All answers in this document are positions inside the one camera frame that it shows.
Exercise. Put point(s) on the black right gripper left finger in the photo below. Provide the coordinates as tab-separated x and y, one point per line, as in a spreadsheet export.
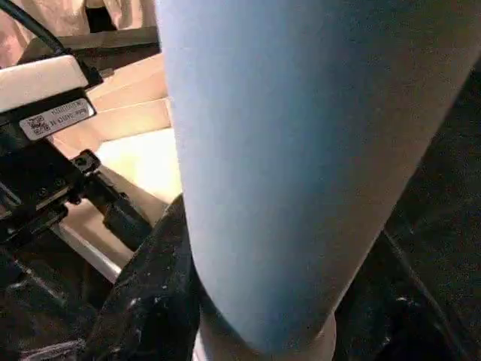
150	293

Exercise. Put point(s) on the white plastic table leg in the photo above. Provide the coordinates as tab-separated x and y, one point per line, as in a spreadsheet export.
282	150

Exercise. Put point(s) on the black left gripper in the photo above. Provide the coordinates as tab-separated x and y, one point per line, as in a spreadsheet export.
34	176

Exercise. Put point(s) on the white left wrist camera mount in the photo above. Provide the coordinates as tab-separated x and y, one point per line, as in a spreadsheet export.
37	80

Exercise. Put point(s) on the white plastic table top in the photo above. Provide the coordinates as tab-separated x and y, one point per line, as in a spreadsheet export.
143	165

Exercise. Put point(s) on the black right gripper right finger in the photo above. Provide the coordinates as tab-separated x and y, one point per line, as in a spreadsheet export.
394	319

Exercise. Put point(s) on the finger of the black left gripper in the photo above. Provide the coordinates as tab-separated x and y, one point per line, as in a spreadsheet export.
45	301

